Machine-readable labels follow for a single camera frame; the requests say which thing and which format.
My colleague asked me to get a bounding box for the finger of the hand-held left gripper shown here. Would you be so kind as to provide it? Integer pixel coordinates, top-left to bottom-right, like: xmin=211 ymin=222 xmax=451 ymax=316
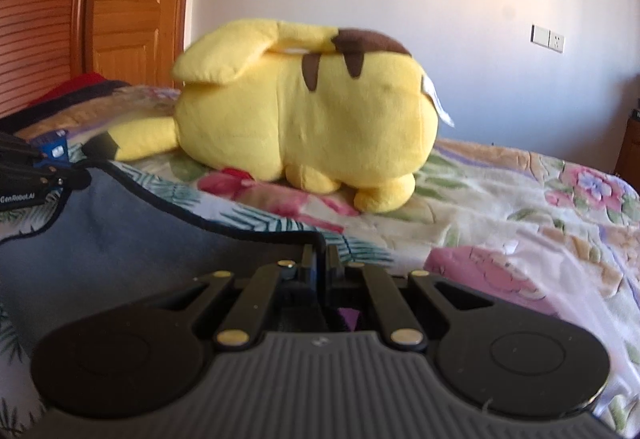
xmin=0 ymin=156 xmax=92 ymax=191
xmin=0 ymin=130 xmax=70 ymax=166

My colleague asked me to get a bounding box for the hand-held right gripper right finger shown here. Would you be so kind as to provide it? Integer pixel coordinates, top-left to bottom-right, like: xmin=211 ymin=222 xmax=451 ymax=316
xmin=325 ymin=244 xmax=494 ymax=352

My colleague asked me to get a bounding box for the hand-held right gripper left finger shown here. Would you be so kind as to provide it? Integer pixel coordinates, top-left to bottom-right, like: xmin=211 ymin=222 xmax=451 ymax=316
xmin=160 ymin=244 xmax=319 ymax=351

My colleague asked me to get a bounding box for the blue-grey towel with dark edge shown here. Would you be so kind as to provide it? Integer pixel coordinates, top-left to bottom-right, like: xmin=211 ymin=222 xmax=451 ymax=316
xmin=0 ymin=164 xmax=327 ymax=357

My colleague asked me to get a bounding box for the red and dark folded blanket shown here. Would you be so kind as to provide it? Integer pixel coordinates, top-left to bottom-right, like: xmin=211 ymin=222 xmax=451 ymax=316
xmin=0 ymin=80 xmax=132 ymax=132

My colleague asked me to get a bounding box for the red cloth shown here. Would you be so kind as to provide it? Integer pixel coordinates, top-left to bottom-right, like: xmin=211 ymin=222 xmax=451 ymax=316
xmin=29 ymin=72 xmax=117 ymax=106

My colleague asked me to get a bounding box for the louvered wooden wardrobe door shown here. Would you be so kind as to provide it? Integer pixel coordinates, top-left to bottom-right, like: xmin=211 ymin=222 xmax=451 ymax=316
xmin=0 ymin=0 xmax=98 ymax=119

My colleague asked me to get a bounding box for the yellow plush toy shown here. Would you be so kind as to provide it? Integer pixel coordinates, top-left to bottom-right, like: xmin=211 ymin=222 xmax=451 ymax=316
xmin=82 ymin=18 xmax=456 ymax=214

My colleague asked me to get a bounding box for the floral bed blanket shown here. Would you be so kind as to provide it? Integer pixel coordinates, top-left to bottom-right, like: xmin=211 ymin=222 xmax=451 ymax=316
xmin=0 ymin=84 xmax=640 ymax=439

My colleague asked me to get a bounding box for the wooden nightstand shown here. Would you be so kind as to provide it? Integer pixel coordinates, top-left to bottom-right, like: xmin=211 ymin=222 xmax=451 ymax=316
xmin=614 ymin=108 xmax=640 ymax=196

